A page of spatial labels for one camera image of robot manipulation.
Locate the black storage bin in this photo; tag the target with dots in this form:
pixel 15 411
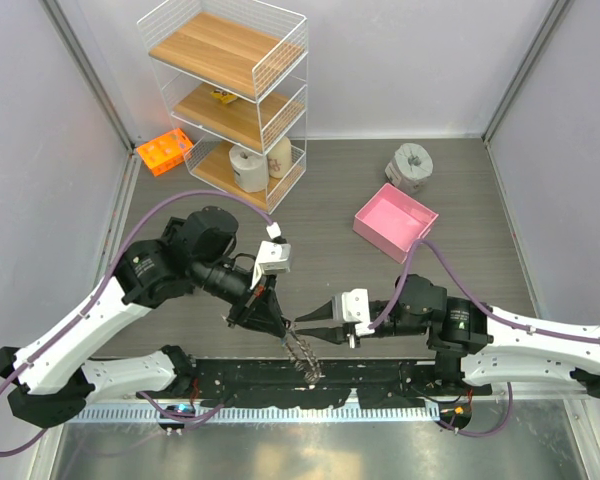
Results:
pixel 172 232

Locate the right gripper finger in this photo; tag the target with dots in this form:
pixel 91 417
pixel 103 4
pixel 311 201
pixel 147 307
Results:
pixel 324 312
pixel 333 335

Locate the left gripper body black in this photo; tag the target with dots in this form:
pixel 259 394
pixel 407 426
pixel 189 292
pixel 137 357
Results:
pixel 243 310

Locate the pink open box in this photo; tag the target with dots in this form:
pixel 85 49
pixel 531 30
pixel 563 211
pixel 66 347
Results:
pixel 392 221

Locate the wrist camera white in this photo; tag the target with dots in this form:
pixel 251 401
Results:
pixel 340 298
pixel 274 256

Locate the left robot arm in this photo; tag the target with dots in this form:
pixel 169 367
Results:
pixel 192 253

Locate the cream lotion pump bottle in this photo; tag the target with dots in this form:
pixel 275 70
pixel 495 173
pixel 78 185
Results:
pixel 280 158

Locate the metal keyring disc with rings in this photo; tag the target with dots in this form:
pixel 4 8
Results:
pixel 302 357

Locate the white cable duct strip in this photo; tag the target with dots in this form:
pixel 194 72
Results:
pixel 136 413

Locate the white wire shelf rack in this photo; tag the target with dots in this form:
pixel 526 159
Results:
pixel 255 50

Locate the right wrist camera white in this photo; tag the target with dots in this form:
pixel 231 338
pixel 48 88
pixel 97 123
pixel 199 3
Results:
pixel 340 298

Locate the grey wrapped tissue roll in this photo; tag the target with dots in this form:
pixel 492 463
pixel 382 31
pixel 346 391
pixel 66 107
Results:
pixel 410 168

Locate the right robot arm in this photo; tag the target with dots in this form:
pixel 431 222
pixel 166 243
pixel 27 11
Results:
pixel 475 344

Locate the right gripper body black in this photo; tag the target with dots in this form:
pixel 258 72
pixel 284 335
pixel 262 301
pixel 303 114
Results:
pixel 348 330

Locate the white toilet paper roll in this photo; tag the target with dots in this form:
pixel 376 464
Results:
pixel 250 169

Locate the yellow snack packet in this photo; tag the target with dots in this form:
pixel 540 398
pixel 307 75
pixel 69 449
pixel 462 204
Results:
pixel 224 97

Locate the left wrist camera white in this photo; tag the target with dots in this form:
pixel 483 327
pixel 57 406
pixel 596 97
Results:
pixel 274 256

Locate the orange plastic crate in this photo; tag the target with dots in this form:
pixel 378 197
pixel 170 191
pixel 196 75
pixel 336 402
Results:
pixel 165 152

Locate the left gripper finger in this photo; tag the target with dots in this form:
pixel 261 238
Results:
pixel 274 326
pixel 271 306

